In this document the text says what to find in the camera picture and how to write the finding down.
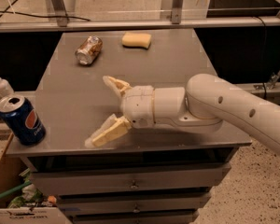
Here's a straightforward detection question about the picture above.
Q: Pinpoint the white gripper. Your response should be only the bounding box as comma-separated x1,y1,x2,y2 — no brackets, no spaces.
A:
84,76,154,147

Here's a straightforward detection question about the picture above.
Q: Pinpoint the blue pepsi can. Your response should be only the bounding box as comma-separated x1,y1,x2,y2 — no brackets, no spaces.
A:
0,94,46,146

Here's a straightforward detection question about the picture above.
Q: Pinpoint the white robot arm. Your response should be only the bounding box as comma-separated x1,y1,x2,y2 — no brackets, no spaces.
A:
85,74,280,156

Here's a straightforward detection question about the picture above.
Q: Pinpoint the brown crushed soda can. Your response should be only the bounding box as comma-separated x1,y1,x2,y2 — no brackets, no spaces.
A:
75,35,103,65

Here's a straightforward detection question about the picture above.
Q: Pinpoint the yellow sponge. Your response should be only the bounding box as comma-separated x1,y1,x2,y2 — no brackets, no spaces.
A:
121,32,151,49

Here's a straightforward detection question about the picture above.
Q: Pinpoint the grey drawer cabinet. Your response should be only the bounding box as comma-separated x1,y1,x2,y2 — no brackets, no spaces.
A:
8,29,251,224

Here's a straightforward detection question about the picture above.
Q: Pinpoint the white pump bottle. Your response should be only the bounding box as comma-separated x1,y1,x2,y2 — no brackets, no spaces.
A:
0,77,14,97

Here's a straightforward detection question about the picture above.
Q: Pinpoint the cardboard box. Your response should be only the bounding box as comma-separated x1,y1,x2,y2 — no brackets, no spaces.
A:
0,134,26,208

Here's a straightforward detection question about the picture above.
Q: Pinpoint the white printed box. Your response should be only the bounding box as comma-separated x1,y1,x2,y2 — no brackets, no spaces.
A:
0,207,72,224

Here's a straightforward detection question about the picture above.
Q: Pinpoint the black cable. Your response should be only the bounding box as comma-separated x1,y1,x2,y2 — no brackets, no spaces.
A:
0,0,91,22

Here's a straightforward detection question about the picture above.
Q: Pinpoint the green hose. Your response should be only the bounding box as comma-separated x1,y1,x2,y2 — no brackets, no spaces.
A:
0,180,33,203

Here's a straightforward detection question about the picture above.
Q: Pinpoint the metal rail frame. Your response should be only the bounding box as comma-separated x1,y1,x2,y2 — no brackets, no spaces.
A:
0,0,280,32

